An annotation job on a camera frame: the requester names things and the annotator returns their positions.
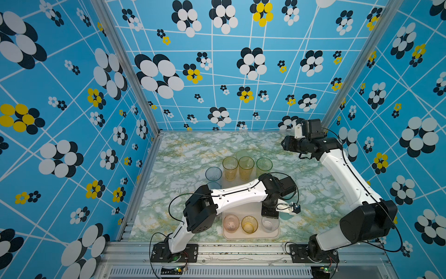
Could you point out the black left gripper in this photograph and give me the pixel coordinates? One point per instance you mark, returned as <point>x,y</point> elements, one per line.
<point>269,213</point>

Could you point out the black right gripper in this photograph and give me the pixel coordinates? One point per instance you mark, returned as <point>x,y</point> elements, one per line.
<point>287,145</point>

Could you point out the frosted white glass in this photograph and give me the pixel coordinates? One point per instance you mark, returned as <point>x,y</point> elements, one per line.
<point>270,224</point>

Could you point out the olive clear small glass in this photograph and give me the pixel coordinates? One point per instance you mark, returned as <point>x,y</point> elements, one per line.
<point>249,224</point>

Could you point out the green clear glass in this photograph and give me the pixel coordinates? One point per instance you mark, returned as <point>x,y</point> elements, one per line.
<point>263,166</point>

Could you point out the frosted pink glass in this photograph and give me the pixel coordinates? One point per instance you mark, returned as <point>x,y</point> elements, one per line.
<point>231,223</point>

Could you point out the yellow glass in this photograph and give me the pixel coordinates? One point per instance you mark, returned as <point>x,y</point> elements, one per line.
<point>246,165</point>
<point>230,165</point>

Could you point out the teal clear glass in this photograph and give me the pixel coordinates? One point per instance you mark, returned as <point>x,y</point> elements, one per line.
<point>214,174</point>

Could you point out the blue clear glass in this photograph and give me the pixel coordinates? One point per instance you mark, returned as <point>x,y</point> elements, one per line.
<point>212,185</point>

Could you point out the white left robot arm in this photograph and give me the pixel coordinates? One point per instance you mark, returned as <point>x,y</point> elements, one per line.
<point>205,204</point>

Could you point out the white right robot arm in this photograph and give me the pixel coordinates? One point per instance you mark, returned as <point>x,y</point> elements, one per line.
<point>370,217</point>

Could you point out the beige rectangular tray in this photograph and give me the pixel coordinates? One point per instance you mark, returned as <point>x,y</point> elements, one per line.
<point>248,209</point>

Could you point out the green circuit board right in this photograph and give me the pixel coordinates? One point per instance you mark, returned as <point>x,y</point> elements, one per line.
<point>321,273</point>

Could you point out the green circuit board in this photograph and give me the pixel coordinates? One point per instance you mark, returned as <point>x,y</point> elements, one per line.
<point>321,273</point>
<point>173,271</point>

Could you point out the green circuit board left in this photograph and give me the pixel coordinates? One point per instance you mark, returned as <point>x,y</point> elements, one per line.
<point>173,271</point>

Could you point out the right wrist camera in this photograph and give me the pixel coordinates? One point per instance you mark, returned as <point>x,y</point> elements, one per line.
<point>309,129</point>

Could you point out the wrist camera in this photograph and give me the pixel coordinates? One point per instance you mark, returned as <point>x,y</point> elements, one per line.
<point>309,129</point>
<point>289,198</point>

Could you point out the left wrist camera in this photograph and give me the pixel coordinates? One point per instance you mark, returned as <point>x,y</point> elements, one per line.
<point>289,198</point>

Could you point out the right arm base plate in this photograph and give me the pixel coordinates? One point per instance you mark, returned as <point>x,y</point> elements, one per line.
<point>299,254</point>

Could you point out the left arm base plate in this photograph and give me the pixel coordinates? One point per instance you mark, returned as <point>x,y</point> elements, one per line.
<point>162,254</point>

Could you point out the aluminium front rail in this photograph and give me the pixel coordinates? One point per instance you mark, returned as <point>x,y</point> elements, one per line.
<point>241,260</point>

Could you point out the aluminium corner post right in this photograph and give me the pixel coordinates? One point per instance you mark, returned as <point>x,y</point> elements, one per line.
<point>388,15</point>

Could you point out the aluminium corner post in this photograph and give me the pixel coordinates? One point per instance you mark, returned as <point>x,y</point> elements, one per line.
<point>388,15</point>
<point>117,45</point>

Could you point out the aluminium corner post left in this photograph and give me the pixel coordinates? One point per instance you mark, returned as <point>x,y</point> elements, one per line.
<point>117,45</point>

